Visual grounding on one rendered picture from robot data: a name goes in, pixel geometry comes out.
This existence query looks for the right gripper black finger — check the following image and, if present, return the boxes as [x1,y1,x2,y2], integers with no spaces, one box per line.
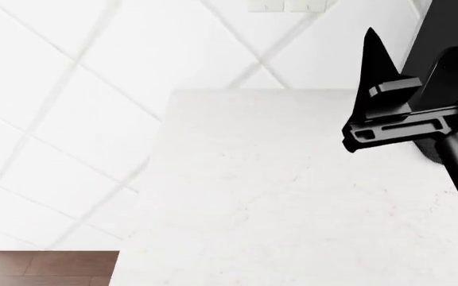
[418,12,458,109]
[352,26,421,122]

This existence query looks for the black appliance panel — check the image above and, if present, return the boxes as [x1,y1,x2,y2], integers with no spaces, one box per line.
[401,0,458,76]

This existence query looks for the white wall outlet plate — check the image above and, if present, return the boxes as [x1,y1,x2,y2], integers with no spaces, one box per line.
[247,0,285,14]
[289,0,328,14]

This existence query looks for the dark round textured object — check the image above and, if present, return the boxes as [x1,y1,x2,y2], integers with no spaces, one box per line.
[413,141,447,165]

